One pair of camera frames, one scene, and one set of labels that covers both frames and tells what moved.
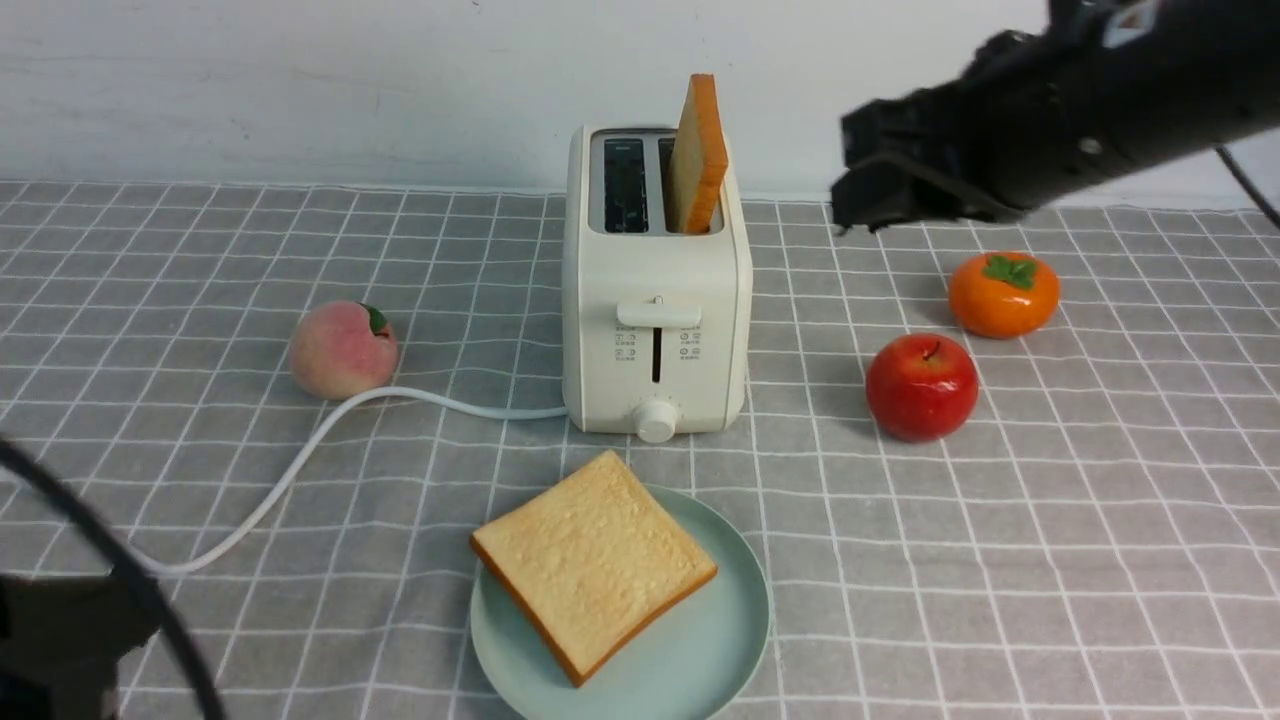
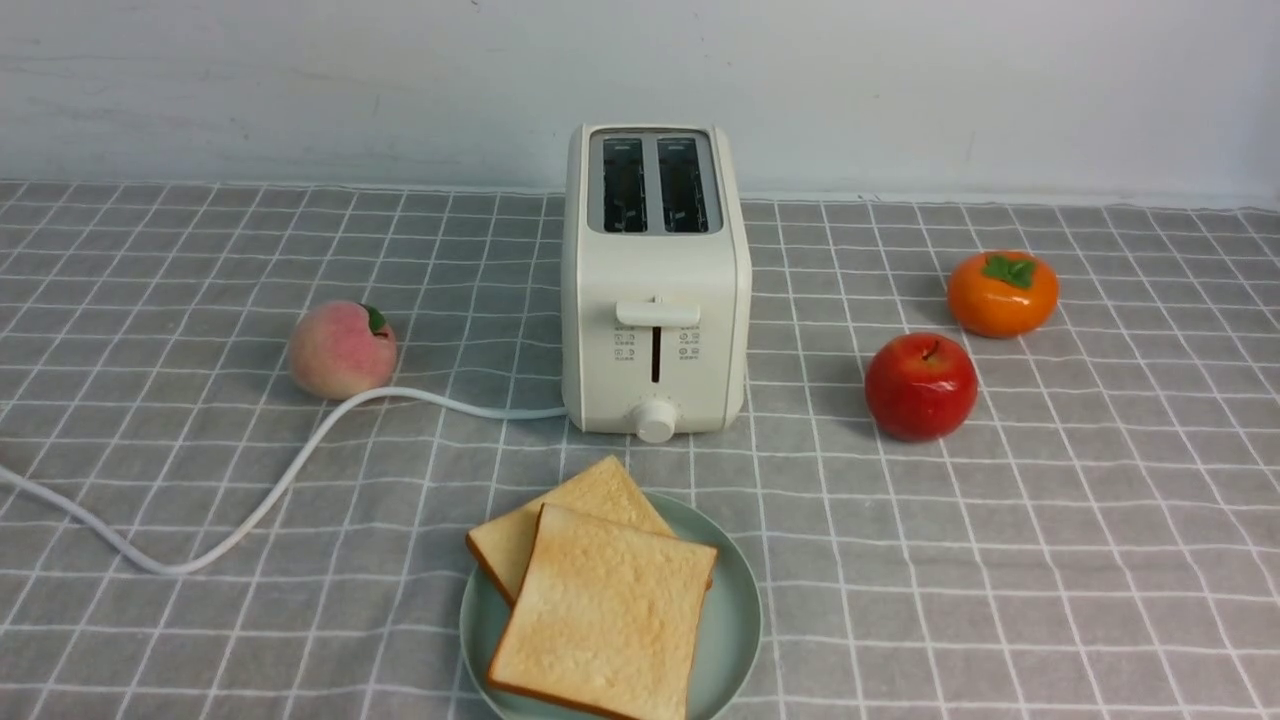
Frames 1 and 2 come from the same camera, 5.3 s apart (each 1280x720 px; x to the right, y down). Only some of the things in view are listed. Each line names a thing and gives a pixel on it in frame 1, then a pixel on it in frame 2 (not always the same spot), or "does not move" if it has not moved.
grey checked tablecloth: (1101, 541) does not move
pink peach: (343, 350) does not move
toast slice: (697, 159) → (604, 617)
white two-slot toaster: (657, 326) does not move
